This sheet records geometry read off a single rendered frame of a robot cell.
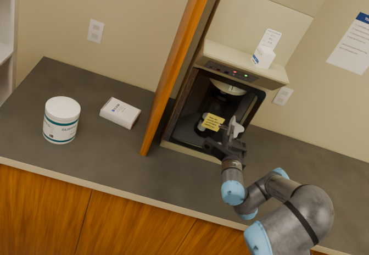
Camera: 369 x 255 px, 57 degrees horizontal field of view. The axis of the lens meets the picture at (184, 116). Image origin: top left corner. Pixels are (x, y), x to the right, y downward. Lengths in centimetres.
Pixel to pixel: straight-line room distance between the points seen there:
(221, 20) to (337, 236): 108
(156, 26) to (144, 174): 73
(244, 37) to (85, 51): 93
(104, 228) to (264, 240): 95
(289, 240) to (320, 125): 134
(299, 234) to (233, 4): 75
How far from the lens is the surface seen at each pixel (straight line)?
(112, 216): 155
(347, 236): 178
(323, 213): 86
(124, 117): 159
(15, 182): 155
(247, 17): 123
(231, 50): 125
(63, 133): 142
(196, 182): 150
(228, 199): 115
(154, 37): 175
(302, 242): 85
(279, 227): 84
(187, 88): 135
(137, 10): 171
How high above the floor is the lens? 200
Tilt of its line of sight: 36 degrees down
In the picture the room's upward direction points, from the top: 24 degrees clockwise
